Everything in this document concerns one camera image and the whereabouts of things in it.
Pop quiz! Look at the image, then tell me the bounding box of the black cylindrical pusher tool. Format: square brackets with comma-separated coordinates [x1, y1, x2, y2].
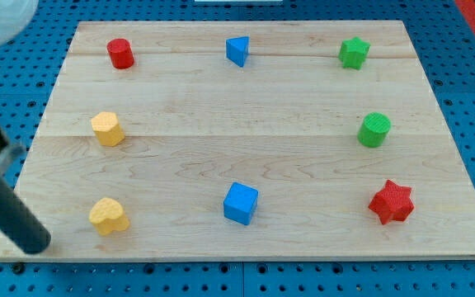
[0, 144, 51, 254]

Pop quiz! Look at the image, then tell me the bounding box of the yellow heart block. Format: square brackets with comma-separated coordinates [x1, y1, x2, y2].
[88, 197, 130, 236]

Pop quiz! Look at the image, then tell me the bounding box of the blue cube block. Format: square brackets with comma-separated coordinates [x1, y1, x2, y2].
[223, 182, 259, 225]

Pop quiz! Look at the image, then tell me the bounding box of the yellow hexagon block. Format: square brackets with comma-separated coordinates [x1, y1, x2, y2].
[91, 111, 125, 147]

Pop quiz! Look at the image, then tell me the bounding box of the red cylinder block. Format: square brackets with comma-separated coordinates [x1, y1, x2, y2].
[106, 38, 134, 69]

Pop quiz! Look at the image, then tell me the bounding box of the wooden board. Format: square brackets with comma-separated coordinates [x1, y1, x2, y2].
[0, 21, 475, 262]

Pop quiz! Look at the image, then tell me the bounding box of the blue triangle block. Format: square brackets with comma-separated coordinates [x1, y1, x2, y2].
[225, 36, 250, 68]

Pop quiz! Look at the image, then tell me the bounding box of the green cylinder block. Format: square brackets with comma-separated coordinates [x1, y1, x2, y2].
[357, 112, 392, 148]

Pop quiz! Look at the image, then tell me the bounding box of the green star block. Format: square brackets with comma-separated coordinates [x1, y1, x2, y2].
[338, 36, 371, 70]

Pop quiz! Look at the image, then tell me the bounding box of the red star block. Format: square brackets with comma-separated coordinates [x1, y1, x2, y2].
[368, 180, 415, 225]

